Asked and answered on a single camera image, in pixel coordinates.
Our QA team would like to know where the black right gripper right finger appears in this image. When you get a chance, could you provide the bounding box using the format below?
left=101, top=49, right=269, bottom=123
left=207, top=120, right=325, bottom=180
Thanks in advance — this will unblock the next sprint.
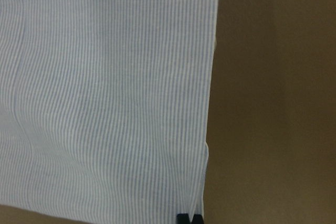
left=192, top=214, right=204, bottom=224

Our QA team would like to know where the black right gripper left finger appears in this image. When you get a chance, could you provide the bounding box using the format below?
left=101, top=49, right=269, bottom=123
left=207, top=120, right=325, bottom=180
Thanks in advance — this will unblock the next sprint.
left=176, top=214, right=190, bottom=224

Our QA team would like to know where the blue striped button shirt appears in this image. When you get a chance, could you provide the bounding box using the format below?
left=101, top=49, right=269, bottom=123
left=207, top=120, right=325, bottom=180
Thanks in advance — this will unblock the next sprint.
left=1, top=0, right=218, bottom=223

